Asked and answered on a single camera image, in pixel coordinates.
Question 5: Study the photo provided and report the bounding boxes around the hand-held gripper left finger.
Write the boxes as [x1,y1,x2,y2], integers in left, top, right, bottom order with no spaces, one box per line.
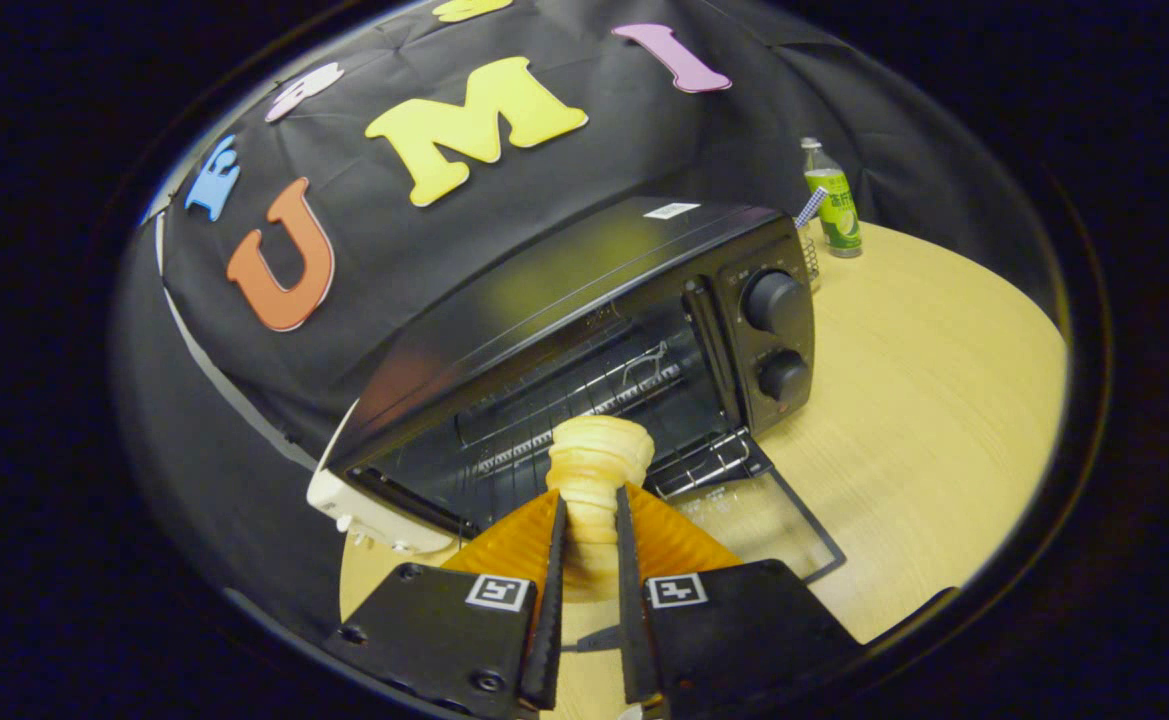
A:
[324,490,570,720]

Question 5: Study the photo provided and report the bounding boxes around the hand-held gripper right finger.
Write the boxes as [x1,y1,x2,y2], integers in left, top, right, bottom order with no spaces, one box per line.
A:
[614,484,860,706]

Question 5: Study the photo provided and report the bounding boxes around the yellow ridged bread roll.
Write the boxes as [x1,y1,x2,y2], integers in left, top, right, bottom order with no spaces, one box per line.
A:
[547,416,657,601]

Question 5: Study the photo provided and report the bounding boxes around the black toaster oven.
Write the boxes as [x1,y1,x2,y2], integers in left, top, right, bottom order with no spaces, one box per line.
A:
[329,197,847,586]

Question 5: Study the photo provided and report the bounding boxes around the white pop-up toaster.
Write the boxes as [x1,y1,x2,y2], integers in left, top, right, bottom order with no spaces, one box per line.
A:
[306,400,460,556]

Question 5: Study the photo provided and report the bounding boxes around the green label drink bottle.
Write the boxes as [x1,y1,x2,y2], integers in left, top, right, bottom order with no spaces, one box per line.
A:
[801,137,863,259]

